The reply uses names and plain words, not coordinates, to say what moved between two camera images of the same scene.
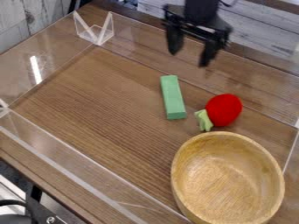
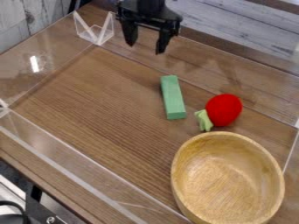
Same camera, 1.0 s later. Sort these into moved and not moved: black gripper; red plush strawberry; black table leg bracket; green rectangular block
Moved: black gripper
Not moved: black table leg bracket; green rectangular block; red plush strawberry
